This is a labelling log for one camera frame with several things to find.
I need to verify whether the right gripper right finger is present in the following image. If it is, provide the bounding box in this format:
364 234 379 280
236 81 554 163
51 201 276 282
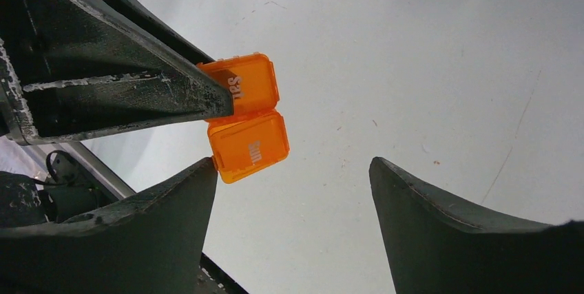
368 157 583 293

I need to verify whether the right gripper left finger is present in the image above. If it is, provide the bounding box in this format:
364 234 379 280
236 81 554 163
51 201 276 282
1 158 218 293

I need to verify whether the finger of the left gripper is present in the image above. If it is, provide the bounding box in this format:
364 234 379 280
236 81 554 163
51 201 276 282
103 0 214 64
1 0 233 145

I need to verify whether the orange pill organizer box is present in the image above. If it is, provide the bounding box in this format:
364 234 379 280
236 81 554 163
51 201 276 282
197 52 290 184

